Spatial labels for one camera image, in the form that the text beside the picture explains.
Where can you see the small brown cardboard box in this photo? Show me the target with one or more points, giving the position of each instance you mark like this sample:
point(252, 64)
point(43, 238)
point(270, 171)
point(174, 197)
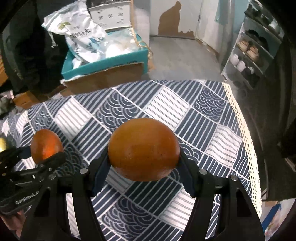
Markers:
point(25, 100)

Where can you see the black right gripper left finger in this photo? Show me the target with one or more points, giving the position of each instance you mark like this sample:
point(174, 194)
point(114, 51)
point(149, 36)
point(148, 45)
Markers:
point(92, 183)

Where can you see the grey crumpled cloth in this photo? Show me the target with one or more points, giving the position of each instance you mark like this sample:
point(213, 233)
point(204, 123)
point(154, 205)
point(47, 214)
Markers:
point(7, 104)

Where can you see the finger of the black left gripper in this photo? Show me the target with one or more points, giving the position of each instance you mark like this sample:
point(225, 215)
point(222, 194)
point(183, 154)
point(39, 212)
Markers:
point(16, 153)
point(52, 163)

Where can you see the white patterned storage box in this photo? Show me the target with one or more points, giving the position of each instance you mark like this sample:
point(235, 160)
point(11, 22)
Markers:
point(112, 16)

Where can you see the person's left hand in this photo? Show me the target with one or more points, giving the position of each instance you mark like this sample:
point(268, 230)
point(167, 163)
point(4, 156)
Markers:
point(15, 222)

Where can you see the large brown cardboard box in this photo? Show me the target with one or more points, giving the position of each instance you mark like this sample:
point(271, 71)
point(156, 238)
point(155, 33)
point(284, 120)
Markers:
point(106, 78)

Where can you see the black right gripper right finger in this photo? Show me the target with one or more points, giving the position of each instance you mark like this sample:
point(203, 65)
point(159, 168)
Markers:
point(201, 185)

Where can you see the clear plastic bag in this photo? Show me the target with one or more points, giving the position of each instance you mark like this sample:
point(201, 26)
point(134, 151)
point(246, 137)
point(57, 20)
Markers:
point(122, 42)

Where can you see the white printed rice bag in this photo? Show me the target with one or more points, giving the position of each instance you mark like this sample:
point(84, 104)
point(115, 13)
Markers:
point(82, 34)

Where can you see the white shoe rack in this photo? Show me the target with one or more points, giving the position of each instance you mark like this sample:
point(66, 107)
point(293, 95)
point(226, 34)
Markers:
point(256, 46)

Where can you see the orange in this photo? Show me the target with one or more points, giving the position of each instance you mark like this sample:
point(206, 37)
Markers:
point(44, 144)
point(143, 149)

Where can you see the teal cardboard box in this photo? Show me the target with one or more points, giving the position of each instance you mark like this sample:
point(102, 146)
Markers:
point(139, 56)

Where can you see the dark hanging clothes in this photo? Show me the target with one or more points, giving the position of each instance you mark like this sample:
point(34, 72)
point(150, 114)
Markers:
point(32, 58)

